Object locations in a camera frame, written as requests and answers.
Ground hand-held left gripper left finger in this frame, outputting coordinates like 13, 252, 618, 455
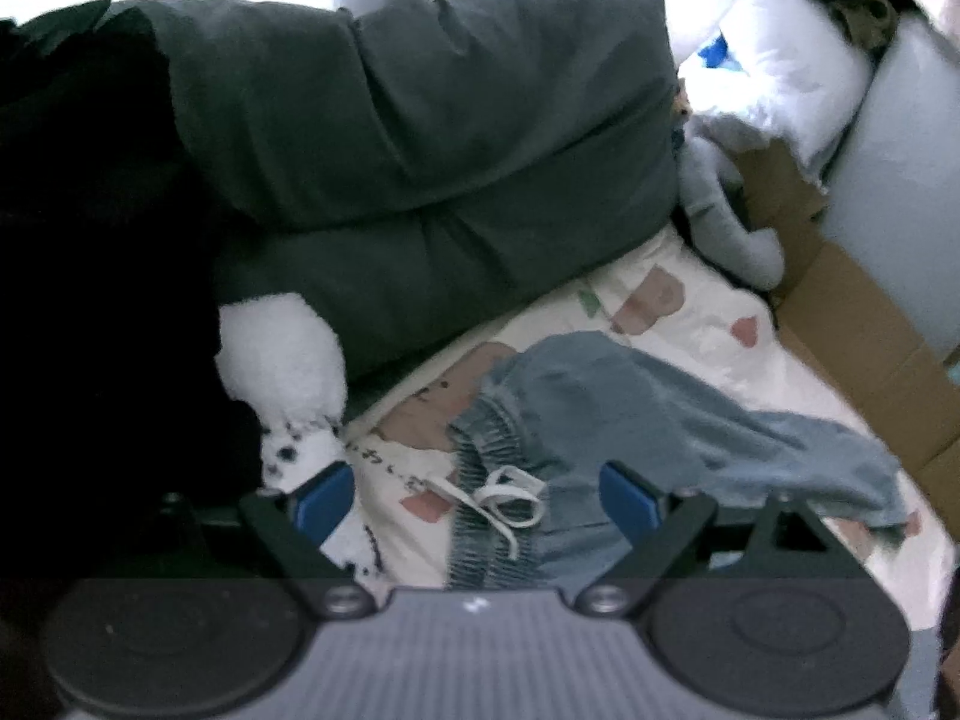
105, 463, 376, 616

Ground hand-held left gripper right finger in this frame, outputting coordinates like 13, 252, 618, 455
576, 461, 856, 614

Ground blue denim pants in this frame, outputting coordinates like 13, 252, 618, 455
446, 330, 910, 592

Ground white fluffy spotted plush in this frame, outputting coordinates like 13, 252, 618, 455
216, 291, 380, 572

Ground cream bear printed bedsheet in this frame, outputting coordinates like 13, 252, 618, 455
345, 232, 947, 631

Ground grey neck pillow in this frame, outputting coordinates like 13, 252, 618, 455
679, 131, 786, 291

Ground large dark cloth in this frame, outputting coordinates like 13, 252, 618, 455
0, 7, 263, 578

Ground small plush doll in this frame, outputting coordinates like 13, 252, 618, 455
670, 79, 698, 155

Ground dark grey cushion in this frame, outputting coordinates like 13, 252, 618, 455
15, 0, 685, 385

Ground crumpled plastic bag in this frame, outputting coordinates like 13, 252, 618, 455
679, 26, 758, 137

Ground pale grey padded panel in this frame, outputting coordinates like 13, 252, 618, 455
821, 15, 960, 361

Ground white pillow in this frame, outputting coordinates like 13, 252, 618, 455
667, 0, 878, 170

